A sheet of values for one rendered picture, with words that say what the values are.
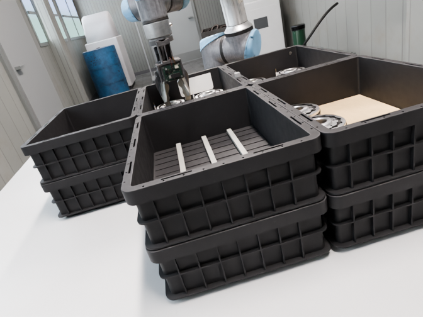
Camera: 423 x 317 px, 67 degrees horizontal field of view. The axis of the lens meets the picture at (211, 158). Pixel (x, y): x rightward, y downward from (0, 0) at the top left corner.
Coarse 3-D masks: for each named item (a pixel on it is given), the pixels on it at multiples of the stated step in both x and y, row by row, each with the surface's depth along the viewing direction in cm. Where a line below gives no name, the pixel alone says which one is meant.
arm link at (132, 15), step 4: (124, 0) 100; (128, 0) 99; (132, 0) 98; (124, 4) 100; (128, 4) 99; (132, 4) 98; (136, 4) 97; (124, 8) 100; (128, 8) 99; (132, 8) 98; (136, 8) 97; (124, 12) 101; (128, 12) 100; (132, 12) 99; (136, 12) 98; (128, 16) 101; (132, 16) 100; (136, 16) 100; (128, 20) 103; (132, 20) 102; (136, 20) 102; (140, 20) 102
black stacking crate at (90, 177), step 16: (80, 176) 84; (96, 176) 85; (112, 176) 87; (64, 192) 86; (80, 192) 87; (96, 192) 88; (112, 192) 88; (64, 208) 88; (80, 208) 88; (96, 208) 90
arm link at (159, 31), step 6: (150, 24) 86; (156, 24) 86; (162, 24) 86; (168, 24) 88; (144, 30) 88; (150, 30) 87; (156, 30) 86; (162, 30) 87; (168, 30) 88; (150, 36) 88; (156, 36) 87; (162, 36) 88; (168, 36) 89
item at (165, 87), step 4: (160, 84) 97; (164, 84) 95; (164, 88) 95; (168, 88) 98; (164, 92) 95; (164, 96) 98; (168, 96) 98; (164, 100) 98; (168, 100) 99; (168, 104) 99
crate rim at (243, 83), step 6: (198, 72) 116; (228, 72) 102; (234, 78) 93; (240, 84) 85; (246, 84) 83; (144, 90) 109; (228, 90) 82; (144, 96) 100; (204, 96) 82; (144, 102) 95; (186, 102) 81; (138, 108) 87; (162, 108) 81; (138, 114) 81
